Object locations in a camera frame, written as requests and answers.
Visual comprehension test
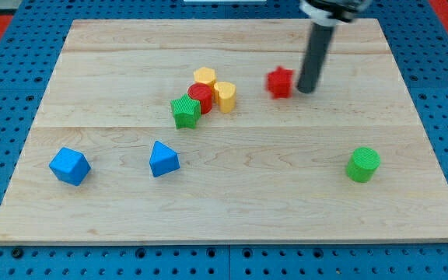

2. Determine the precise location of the red star block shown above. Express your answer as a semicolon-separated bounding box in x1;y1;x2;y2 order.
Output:
266;66;294;99

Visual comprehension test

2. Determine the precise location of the green star block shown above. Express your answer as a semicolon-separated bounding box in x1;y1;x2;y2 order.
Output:
170;94;201;129

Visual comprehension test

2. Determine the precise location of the yellow hexagon block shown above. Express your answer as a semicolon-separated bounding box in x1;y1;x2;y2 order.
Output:
193;67;217;88

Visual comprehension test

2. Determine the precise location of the yellow heart block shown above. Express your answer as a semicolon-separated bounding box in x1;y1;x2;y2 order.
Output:
214;82;236;114

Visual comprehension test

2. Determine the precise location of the red cylinder block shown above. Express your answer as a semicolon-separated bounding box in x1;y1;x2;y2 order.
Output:
187;82;212;114

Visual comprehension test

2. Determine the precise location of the blue triangle block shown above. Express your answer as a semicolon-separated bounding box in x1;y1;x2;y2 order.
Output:
149;141;180;177

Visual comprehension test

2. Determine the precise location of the light wooden board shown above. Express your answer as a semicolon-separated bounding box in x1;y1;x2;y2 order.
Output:
0;19;448;246

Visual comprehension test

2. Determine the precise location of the green cylinder block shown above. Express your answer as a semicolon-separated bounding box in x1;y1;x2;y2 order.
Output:
345;146;381;183

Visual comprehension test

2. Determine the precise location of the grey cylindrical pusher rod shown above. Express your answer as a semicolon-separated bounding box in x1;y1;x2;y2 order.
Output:
296;23;335;94

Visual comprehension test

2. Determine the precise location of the blue cube block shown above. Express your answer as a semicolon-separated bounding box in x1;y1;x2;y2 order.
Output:
48;147;91;186

